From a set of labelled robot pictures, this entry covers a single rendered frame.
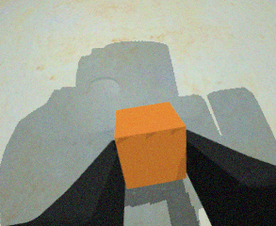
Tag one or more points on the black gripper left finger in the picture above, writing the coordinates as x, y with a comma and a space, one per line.
97, 198

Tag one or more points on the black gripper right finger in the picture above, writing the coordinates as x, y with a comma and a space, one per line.
234, 189

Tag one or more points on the orange block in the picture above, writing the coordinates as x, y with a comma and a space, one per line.
152, 145

